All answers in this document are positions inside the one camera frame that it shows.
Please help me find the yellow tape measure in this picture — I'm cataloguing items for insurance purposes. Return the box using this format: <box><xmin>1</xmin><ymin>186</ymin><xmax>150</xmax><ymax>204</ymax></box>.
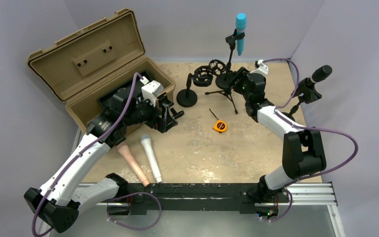
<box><xmin>209</xmin><ymin>109</ymin><xmax>227</xmax><ymax>133</ymax></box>

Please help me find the black T-shaped adapter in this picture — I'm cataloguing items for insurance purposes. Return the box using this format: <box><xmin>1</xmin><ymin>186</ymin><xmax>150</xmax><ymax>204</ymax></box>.
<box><xmin>170</xmin><ymin>108</ymin><xmax>185</xmax><ymax>120</ymax></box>

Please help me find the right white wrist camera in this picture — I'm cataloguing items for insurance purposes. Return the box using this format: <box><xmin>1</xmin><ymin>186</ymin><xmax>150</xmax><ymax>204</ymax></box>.
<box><xmin>250</xmin><ymin>59</ymin><xmax>269</xmax><ymax>77</ymax></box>

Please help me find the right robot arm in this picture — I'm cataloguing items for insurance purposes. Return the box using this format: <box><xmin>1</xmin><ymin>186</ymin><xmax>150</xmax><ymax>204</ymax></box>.
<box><xmin>227</xmin><ymin>67</ymin><xmax>327</xmax><ymax>203</ymax></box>

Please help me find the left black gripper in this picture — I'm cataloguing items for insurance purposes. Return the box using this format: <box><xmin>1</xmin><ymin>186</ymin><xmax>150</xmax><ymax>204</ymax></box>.
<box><xmin>124</xmin><ymin>93</ymin><xmax>177</xmax><ymax>133</ymax></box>

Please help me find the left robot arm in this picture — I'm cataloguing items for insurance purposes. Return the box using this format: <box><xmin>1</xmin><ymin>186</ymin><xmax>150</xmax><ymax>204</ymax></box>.
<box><xmin>24</xmin><ymin>87</ymin><xmax>184</xmax><ymax>233</ymax></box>

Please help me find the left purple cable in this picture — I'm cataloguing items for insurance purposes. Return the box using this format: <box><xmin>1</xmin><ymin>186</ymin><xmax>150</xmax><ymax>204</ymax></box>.
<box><xmin>32</xmin><ymin>72</ymin><xmax>145</xmax><ymax>237</ymax></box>

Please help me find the black round-base shock-mount stand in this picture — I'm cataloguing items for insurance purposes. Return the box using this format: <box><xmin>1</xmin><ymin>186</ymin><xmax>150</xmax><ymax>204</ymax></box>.
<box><xmin>176</xmin><ymin>66</ymin><xmax>213</xmax><ymax>108</ymax></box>

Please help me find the pink microphone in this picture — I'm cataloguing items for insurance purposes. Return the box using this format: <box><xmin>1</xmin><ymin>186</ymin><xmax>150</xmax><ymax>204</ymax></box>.
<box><xmin>116</xmin><ymin>142</ymin><xmax>150</xmax><ymax>187</ymax></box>

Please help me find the black microphone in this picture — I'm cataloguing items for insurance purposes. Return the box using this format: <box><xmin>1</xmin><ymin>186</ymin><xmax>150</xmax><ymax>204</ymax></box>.
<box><xmin>310</xmin><ymin>65</ymin><xmax>333</xmax><ymax>84</ymax></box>

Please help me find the white grey-headed microphone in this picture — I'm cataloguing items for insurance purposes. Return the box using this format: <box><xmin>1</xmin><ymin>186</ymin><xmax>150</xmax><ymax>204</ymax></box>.
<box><xmin>140</xmin><ymin>134</ymin><xmax>163</xmax><ymax>183</ymax></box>

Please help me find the black tripod shock-mount stand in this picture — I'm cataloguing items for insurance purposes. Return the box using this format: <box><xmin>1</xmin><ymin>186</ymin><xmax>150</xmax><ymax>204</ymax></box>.
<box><xmin>205</xmin><ymin>59</ymin><xmax>238</xmax><ymax>114</ymax></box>

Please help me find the black round-base clip stand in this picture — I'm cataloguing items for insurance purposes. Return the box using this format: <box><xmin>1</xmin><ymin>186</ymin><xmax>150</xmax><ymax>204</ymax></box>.
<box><xmin>216</xmin><ymin>29</ymin><xmax>245</xmax><ymax>90</ymax></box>

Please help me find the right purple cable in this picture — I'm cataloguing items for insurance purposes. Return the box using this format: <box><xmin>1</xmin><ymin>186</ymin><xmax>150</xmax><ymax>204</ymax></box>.
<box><xmin>263</xmin><ymin>58</ymin><xmax>359</xmax><ymax>187</ymax></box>

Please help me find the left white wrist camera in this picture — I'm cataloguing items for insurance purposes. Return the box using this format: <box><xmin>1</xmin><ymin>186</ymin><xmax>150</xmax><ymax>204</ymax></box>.
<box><xmin>140</xmin><ymin>77</ymin><xmax>164</xmax><ymax>107</ymax></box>

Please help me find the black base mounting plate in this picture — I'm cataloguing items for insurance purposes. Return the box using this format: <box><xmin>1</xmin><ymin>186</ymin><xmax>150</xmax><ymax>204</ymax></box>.
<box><xmin>108</xmin><ymin>183</ymin><xmax>290</xmax><ymax>215</ymax></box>

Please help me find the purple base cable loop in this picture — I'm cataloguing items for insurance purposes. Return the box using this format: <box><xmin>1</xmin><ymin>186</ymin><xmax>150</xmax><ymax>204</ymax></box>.
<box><xmin>107</xmin><ymin>191</ymin><xmax>164</xmax><ymax>232</ymax></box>

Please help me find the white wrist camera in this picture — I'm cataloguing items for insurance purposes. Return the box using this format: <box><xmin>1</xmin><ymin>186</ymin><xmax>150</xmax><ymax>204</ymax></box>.
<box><xmin>140</xmin><ymin>77</ymin><xmax>164</xmax><ymax>107</ymax></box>
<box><xmin>250</xmin><ymin>59</ymin><xmax>269</xmax><ymax>77</ymax></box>

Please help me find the blue microphone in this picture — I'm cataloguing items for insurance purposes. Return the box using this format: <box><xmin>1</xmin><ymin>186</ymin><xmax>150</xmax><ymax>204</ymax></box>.
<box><xmin>235</xmin><ymin>13</ymin><xmax>247</xmax><ymax>56</ymax></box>

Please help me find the black right-side clip stand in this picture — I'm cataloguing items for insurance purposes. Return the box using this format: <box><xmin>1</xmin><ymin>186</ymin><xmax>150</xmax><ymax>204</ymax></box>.
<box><xmin>282</xmin><ymin>78</ymin><xmax>322</xmax><ymax>121</ymax></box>

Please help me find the tan plastic tool case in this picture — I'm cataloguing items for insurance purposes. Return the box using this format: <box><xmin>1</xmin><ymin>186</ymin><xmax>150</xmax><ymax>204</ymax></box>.
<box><xmin>27</xmin><ymin>8</ymin><xmax>176</xmax><ymax>131</ymax></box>

